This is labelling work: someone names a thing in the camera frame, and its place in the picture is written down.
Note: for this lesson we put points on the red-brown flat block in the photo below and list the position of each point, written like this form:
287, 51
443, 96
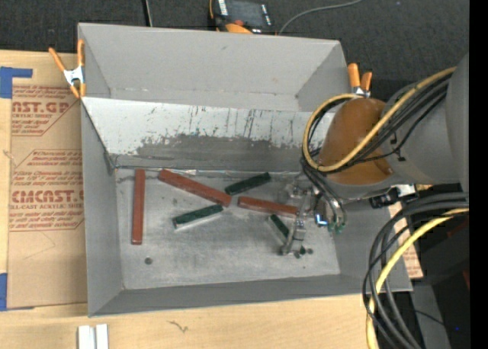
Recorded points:
138, 206
194, 187
267, 207

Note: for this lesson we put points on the grey metal bin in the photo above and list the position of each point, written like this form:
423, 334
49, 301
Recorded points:
213, 256

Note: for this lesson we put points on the black cylinder on white bracket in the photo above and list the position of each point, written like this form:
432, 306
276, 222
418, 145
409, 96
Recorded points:
389, 199

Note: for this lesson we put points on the dark green flat block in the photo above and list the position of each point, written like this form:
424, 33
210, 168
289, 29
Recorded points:
280, 226
197, 216
248, 183

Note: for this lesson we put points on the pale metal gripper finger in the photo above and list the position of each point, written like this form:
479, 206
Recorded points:
299, 241
290, 239

